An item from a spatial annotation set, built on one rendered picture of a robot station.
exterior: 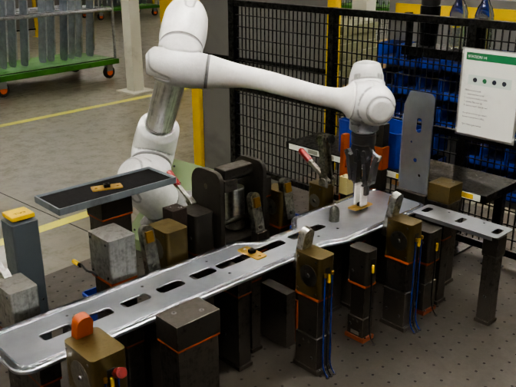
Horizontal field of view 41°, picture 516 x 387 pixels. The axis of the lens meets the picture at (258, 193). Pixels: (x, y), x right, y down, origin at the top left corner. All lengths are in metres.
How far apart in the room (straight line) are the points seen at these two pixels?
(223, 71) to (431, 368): 1.01
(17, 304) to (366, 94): 1.02
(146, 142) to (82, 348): 1.24
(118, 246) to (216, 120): 3.37
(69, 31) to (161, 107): 7.79
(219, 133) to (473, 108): 2.82
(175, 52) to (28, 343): 0.91
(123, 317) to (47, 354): 0.19
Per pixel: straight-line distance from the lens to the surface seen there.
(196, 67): 1.99
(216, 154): 5.11
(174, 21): 2.08
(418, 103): 2.30
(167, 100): 2.33
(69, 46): 10.14
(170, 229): 1.84
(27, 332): 1.60
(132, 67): 8.95
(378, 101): 1.84
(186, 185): 2.63
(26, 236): 1.82
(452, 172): 2.51
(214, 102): 5.01
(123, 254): 1.75
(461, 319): 2.24
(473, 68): 2.51
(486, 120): 2.51
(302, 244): 1.77
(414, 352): 2.04
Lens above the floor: 1.79
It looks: 20 degrees down
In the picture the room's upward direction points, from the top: straight up
